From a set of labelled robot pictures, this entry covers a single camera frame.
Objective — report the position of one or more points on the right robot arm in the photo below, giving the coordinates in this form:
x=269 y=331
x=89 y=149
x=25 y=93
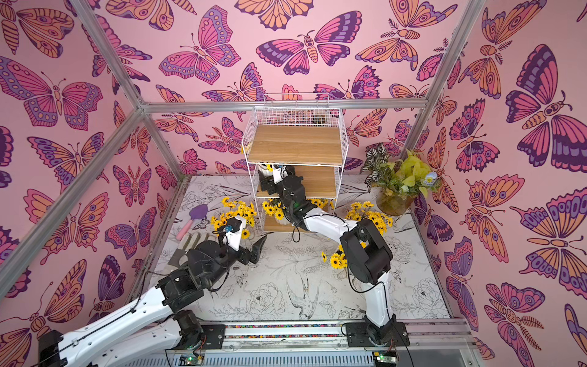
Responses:
x=366 y=251

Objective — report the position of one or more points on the purple pink garden trowel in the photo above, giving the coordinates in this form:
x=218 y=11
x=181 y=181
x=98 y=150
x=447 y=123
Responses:
x=197 y=213

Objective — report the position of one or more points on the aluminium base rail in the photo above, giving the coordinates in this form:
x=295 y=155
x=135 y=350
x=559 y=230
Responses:
x=444 y=342

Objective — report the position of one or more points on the white green gardening glove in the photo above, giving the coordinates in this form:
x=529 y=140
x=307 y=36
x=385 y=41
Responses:
x=189 y=242

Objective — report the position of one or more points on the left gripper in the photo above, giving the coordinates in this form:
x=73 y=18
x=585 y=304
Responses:
x=244 y=258

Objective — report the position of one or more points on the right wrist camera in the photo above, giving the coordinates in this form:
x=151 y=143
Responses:
x=280 y=172

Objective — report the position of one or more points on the sunflower pot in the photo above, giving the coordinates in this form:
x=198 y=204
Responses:
x=265 y=170
x=366 y=210
x=324 y=204
x=337 y=260
x=245 y=212
x=274 y=208

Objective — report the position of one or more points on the aluminium frame bars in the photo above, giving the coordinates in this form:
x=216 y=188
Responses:
x=32 y=243

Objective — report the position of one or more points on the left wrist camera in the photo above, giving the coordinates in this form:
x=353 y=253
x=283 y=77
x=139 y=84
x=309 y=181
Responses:
x=231 y=233

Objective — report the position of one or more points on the white wire wooden shelf unit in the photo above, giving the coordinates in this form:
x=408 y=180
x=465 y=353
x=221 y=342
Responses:
x=311 y=142

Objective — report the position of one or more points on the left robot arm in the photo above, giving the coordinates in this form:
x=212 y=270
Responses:
x=157 y=320

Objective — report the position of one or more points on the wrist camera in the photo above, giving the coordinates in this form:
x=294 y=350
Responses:
x=280 y=172
x=231 y=233

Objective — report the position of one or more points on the green leafy potted plant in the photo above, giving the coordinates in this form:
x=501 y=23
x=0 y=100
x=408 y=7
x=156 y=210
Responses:
x=399 y=182

